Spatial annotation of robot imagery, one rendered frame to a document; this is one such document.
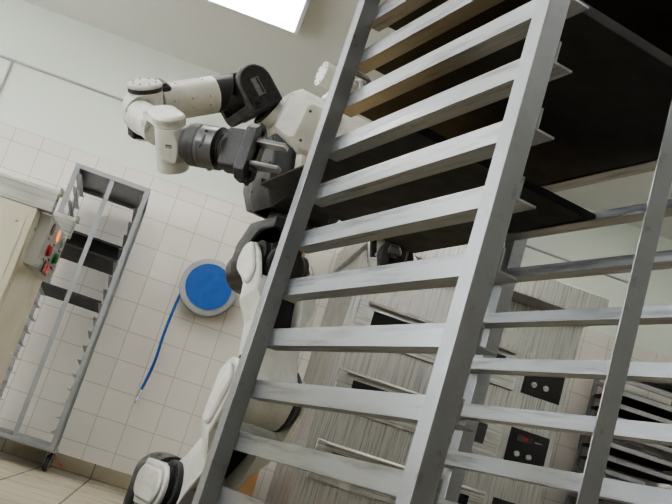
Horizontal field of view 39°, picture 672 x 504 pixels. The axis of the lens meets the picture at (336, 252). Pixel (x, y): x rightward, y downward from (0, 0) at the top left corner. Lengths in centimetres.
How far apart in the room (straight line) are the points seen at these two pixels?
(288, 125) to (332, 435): 366
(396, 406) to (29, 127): 603
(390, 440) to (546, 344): 118
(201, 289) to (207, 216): 57
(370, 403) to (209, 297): 540
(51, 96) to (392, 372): 313
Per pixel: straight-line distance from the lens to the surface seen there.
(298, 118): 231
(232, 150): 189
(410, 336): 121
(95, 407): 669
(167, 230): 683
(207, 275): 663
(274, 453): 146
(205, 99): 229
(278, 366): 211
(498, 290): 187
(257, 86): 233
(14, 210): 255
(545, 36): 120
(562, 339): 626
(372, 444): 583
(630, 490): 146
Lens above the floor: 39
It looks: 14 degrees up
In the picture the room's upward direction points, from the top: 18 degrees clockwise
